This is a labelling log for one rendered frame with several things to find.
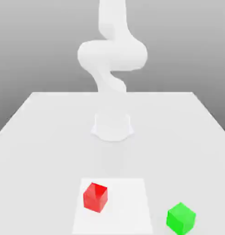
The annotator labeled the small red cube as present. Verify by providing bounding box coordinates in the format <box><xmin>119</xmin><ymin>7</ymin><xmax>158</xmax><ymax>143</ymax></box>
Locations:
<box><xmin>83</xmin><ymin>182</ymin><xmax>108</xmax><ymax>213</ymax></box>

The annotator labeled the small green cube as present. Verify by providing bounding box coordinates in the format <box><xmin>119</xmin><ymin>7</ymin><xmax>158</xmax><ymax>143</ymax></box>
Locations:
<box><xmin>166</xmin><ymin>201</ymin><xmax>197</xmax><ymax>235</ymax></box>

